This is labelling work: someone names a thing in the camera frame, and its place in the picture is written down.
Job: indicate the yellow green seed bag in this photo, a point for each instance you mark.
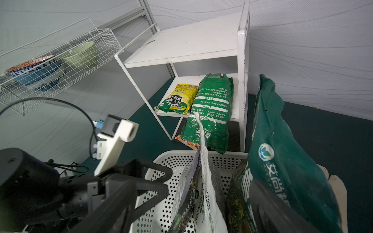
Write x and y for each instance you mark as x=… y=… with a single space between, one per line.
x=180 y=100

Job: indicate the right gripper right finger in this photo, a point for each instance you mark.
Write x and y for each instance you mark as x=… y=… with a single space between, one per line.
x=272 y=215

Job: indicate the beige work glove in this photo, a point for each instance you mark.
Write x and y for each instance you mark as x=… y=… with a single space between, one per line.
x=340 y=192

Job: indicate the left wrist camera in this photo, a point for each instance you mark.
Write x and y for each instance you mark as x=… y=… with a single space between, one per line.
x=116 y=131

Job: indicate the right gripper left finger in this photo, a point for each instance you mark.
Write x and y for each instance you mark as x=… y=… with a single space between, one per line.
x=114 y=215

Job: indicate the light green bowl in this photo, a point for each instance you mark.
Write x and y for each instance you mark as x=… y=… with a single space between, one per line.
x=83 y=57

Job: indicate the orange patterned bowl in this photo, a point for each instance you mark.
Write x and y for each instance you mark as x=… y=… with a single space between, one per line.
x=30 y=63

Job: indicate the blue bowl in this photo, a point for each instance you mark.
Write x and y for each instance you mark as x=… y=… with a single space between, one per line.
x=36 y=76

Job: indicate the black white soil bag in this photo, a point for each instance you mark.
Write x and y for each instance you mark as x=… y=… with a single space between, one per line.
x=184 y=200

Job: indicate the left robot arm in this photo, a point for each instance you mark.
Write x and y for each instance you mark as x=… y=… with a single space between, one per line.
x=35 y=199

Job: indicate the green white-striped fertilizer bag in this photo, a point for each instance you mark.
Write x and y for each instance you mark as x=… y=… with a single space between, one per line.
x=213 y=102

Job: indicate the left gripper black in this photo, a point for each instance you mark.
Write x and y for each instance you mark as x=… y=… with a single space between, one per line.
x=93 y=189

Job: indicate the dark green fertilizer bag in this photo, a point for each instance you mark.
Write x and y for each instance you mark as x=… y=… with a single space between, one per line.
x=276 y=160

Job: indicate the orange white small bag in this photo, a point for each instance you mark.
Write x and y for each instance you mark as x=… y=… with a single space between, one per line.
x=192 y=145

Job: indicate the white perforated plastic basket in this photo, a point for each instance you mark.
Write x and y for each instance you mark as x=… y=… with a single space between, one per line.
x=158 y=219

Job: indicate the white green fertilizer bag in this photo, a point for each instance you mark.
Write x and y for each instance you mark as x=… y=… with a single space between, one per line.
x=209 y=212

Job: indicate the white two-tier shelf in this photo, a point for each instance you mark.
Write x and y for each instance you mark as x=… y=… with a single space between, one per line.
x=219 y=37

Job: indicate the white wire wall basket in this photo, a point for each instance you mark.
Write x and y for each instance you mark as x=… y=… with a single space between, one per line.
x=56 y=43

